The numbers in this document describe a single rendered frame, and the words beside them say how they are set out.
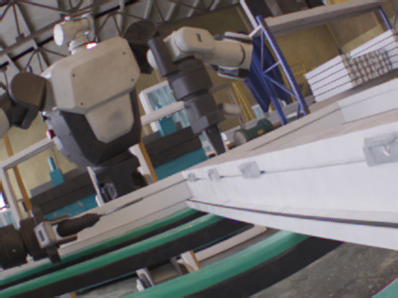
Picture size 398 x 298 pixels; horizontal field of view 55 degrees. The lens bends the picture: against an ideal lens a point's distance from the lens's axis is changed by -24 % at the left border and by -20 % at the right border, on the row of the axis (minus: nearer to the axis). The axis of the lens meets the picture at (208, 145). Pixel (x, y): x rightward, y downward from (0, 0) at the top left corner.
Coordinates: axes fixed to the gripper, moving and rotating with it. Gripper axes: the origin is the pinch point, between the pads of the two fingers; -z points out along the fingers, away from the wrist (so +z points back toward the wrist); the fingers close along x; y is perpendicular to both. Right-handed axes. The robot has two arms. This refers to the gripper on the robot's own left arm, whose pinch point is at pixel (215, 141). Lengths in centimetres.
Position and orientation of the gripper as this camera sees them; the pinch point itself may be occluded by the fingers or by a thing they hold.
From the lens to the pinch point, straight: 104.2
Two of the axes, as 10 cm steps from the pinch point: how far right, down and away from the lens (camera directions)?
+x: 1.9, -0.8, -9.8
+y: 9.0, -3.9, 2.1
